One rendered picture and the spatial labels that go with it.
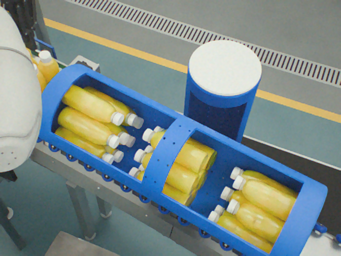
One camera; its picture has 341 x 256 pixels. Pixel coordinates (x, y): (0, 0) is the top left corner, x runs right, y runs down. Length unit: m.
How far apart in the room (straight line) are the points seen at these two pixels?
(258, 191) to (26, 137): 0.79
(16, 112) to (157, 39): 2.66
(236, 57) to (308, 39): 1.71
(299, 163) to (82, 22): 1.82
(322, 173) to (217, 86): 1.12
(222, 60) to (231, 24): 1.67
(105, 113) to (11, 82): 0.75
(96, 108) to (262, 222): 0.60
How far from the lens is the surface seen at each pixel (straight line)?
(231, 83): 1.69
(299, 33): 3.48
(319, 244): 1.58
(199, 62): 1.74
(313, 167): 2.63
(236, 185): 1.32
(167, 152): 1.28
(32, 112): 0.68
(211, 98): 1.68
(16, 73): 0.71
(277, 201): 1.30
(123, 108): 1.48
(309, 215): 1.26
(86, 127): 1.44
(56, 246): 1.42
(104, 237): 2.49
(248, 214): 1.31
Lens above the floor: 2.33
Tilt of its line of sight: 56 degrees down
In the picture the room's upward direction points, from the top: 4 degrees clockwise
